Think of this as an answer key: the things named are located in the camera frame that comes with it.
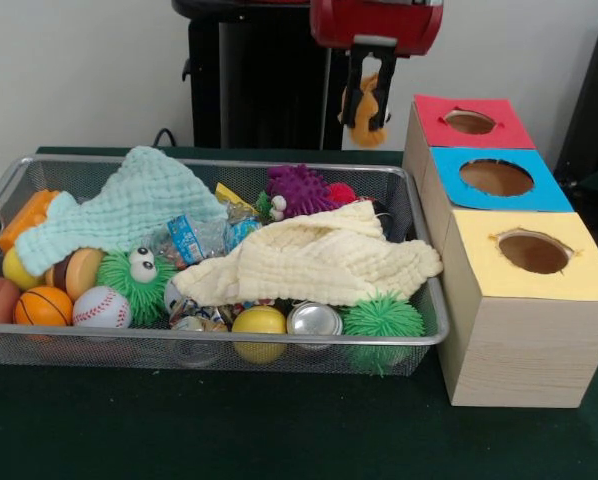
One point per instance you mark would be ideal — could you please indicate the small brown bear toy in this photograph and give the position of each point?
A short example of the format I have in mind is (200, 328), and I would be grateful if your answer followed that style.
(369, 128)

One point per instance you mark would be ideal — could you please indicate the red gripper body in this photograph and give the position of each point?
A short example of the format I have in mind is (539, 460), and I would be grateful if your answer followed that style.
(379, 22)

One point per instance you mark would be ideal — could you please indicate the plain green spiky ball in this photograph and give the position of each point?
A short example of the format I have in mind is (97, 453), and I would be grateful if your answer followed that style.
(382, 318)

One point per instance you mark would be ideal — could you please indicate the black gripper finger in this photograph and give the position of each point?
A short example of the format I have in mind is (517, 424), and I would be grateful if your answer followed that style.
(385, 90)
(353, 85)

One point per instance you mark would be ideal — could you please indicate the green spiky ball with eyes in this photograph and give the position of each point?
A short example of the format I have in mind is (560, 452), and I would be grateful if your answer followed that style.
(124, 285)

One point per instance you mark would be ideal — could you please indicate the purple spiky toy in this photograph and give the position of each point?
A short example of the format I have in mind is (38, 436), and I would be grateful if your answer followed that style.
(299, 190)

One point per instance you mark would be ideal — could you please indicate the pale yellow cloth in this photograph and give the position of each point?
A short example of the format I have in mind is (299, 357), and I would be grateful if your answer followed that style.
(329, 260)

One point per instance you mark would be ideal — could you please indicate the white baseball toy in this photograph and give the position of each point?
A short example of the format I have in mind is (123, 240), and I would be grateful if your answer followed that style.
(101, 308)

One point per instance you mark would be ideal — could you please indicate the small silver can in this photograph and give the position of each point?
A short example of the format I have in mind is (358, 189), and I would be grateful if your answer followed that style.
(314, 320)

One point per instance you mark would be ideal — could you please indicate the mint green cloth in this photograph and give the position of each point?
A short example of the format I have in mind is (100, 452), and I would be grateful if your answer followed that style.
(139, 200)

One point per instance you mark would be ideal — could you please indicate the orange basketball toy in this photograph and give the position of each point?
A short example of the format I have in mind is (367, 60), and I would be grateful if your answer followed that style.
(44, 306)

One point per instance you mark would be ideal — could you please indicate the yellow ball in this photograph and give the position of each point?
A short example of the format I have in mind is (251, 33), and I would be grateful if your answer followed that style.
(259, 322)

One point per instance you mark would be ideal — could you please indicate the clear plastic bottle blue label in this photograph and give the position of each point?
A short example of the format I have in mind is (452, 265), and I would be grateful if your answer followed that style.
(189, 240)

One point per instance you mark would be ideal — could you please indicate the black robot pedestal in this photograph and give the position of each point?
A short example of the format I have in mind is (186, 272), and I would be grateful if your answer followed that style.
(259, 80)

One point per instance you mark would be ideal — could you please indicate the wooden box three holes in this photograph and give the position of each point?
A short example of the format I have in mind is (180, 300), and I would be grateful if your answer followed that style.
(524, 330)

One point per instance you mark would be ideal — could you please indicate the black chair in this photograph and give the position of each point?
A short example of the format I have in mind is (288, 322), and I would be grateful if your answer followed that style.
(594, 110)

